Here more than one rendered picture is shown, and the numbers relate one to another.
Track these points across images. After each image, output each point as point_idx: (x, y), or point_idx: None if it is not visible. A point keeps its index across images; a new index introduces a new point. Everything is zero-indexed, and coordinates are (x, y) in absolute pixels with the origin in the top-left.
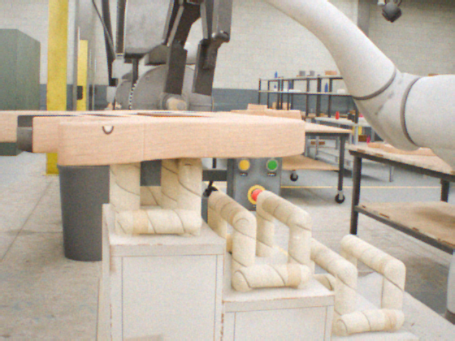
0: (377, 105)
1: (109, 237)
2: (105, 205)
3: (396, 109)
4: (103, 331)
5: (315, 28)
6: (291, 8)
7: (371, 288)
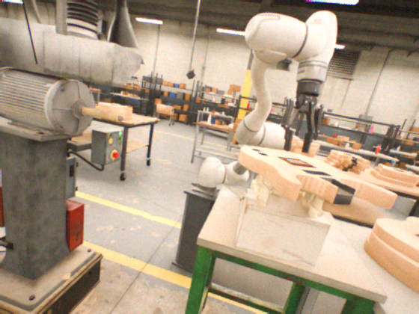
0: (256, 133)
1: (319, 221)
2: (252, 204)
3: (261, 134)
4: (273, 259)
5: (266, 109)
6: (267, 101)
7: (241, 193)
